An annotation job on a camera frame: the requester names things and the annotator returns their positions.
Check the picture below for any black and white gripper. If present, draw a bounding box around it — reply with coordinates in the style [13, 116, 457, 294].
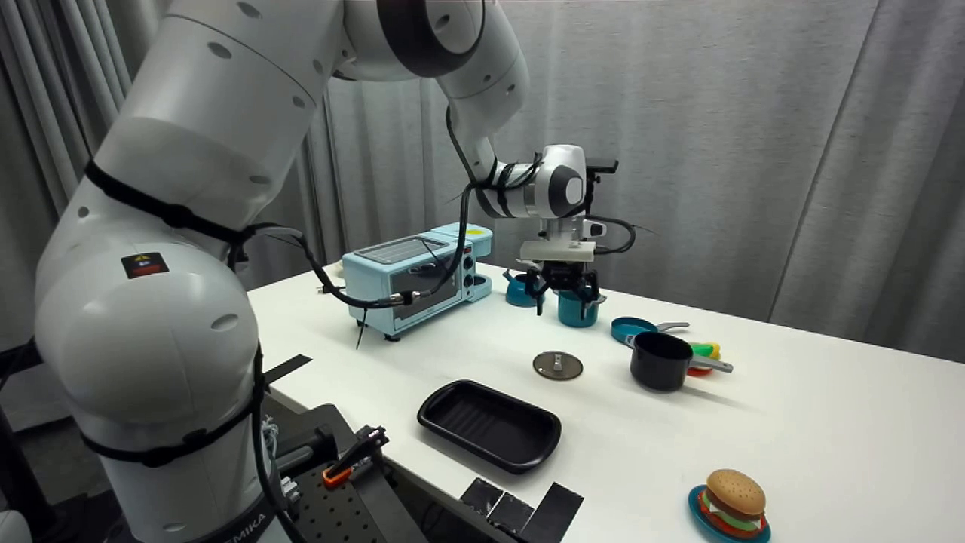
[518, 217, 605, 316]

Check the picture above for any green and yellow toy vegetable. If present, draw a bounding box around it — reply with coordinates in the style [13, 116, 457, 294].
[686, 345, 720, 377]

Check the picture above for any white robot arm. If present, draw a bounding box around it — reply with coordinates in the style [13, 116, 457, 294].
[34, 0, 588, 543]

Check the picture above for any blue pan with handle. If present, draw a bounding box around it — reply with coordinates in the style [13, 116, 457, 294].
[610, 316, 686, 345]

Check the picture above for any blue toy kettle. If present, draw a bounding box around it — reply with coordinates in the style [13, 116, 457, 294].
[505, 271, 538, 306]

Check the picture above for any black mounting base plate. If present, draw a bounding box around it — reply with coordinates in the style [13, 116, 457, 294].
[263, 393, 518, 543]

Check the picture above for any round silver pot lid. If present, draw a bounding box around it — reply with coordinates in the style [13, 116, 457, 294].
[533, 350, 581, 379]

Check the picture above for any black tape strip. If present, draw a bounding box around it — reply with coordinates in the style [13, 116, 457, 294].
[462, 479, 505, 517]
[521, 481, 581, 543]
[488, 495, 532, 533]

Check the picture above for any orange handled clamp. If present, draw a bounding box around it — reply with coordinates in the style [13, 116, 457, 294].
[321, 425, 389, 489]

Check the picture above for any black rectangular tray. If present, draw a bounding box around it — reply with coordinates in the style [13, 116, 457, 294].
[416, 379, 560, 474]

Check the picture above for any light blue toy oven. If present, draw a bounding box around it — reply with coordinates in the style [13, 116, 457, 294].
[342, 224, 490, 337]

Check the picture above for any black saucepan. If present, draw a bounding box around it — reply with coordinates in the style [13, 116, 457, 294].
[630, 331, 734, 393]

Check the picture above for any blue pot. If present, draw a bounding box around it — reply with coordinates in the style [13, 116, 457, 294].
[557, 290, 605, 328]

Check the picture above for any grey curtain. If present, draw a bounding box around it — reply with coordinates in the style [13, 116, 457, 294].
[0, 0, 965, 359]

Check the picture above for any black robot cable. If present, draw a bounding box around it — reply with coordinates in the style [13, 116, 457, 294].
[225, 101, 485, 313]

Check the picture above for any toy hamburger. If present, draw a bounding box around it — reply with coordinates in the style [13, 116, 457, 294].
[699, 466, 767, 537]

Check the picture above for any small blue plate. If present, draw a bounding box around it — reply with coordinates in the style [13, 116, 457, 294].
[686, 484, 773, 543]

